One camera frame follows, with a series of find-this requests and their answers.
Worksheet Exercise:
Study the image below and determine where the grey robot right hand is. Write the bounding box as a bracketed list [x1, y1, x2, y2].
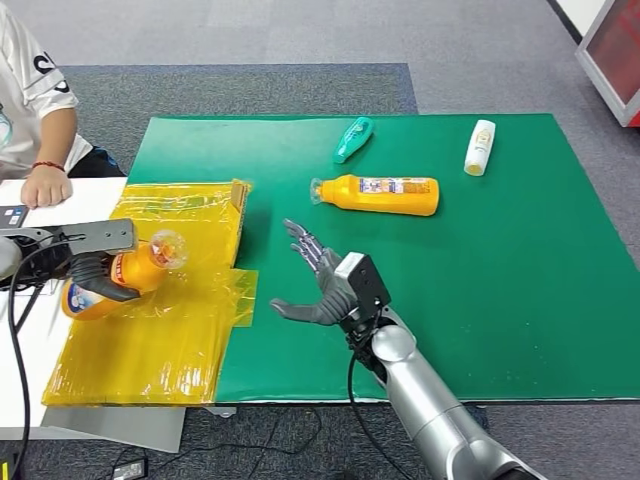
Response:
[269, 217, 359, 328]

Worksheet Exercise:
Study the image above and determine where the person's left hand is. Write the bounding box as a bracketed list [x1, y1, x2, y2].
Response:
[20, 165, 75, 211]

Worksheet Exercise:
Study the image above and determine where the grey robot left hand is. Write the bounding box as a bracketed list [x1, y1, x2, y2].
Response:
[69, 252, 142, 305]

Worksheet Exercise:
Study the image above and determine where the orange detergent bottle clear cap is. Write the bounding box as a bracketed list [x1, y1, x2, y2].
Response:
[60, 229, 189, 322]
[309, 174, 441, 218]

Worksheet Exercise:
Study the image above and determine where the teal plastic bottle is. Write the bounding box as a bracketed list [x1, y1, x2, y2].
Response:
[333, 116, 374, 166]

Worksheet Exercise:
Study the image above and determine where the white plastic bottle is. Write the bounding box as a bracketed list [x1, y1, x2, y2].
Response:
[463, 119, 497, 178]

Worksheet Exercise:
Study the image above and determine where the dark tablet with stickers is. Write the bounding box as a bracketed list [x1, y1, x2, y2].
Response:
[0, 204, 29, 231]

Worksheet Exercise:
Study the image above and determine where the yellow plastic film sheet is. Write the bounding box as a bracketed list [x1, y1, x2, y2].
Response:
[42, 178, 260, 407]

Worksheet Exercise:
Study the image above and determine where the person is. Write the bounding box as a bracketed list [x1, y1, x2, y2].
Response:
[0, 3, 126, 211]

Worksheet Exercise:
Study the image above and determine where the grey panel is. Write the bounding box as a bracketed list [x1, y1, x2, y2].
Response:
[41, 404, 187, 455]

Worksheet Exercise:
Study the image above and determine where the black power adapter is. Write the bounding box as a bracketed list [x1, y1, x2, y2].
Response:
[112, 457, 150, 480]

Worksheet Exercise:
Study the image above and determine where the green table mat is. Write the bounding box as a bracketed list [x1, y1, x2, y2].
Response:
[127, 113, 640, 405]

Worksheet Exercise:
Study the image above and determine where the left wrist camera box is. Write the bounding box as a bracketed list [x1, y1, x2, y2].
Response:
[60, 218, 140, 258]

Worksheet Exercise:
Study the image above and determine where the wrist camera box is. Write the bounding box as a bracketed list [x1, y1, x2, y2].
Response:
[60, 218, 140, 258]
[333, 250, 392, 327]

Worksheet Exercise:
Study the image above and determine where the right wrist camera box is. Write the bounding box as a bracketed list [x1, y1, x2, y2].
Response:
[333, 250, 392, 327]

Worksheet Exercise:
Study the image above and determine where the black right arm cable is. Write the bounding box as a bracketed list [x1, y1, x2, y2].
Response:
[346, 354, 416, 480]

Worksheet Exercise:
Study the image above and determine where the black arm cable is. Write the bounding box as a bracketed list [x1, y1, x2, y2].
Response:
[7, 239, 76, 480]
[346, 354, 416, 480]

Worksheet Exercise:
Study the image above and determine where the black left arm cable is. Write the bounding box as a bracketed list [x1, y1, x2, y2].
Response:
[7, 239, 76, 480]

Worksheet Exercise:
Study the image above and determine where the red framed wall cabinet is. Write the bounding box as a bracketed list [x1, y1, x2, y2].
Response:
[574, 0, 640, 129]

